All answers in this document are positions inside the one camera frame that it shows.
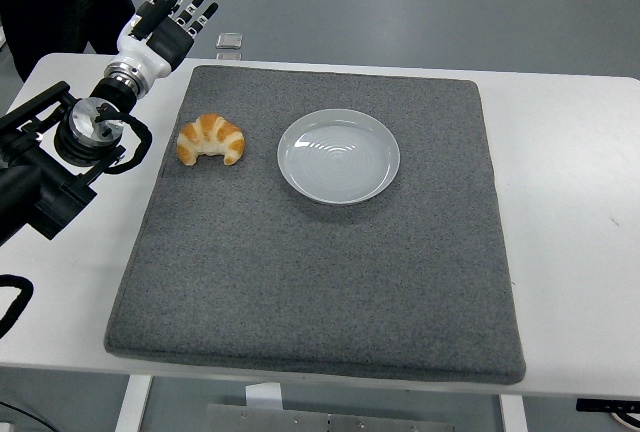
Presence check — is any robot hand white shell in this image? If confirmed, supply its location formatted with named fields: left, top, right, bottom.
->
left=113, top=0, right=221, bottom=79

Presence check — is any white round plate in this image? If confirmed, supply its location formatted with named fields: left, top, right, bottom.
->
left=276, top=108, right=402, bottom=206

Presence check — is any white and red cable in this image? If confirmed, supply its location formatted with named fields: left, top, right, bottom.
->
left=612, top=409, right=640, bottom=429

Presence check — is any grey metal plate with screws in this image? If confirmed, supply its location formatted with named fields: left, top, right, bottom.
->
left=205, top=403, right=456, bottom=432

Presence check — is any black table control box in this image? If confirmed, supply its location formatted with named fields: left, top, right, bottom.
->
left=575, top=396, right=640, bottom=415

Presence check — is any croissant bread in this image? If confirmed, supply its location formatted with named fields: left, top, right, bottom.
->
left=176, top=113, right=247, bottom=168

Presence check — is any square metal floor socket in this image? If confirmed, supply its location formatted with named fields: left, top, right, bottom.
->
left=216, top=31, right=245, bottom=51

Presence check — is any white table leg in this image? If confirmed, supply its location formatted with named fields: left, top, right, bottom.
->
left=114, top=375, right=154, bottom=432
left=499, top=394, right=529, bottom=432

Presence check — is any person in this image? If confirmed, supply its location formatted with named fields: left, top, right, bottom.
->
left=0, top=0, right=137, bottom=83

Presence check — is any grey felt mat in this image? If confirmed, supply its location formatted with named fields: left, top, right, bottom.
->
left=103, top=64, right=527, bottom=386

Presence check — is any thin black floor cable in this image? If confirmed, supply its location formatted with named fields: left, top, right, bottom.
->
left=0, top=399, right=51, bottom=432

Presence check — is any white paper tag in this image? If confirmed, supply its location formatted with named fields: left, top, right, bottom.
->
left=244, top=383, right=284, bottom=409

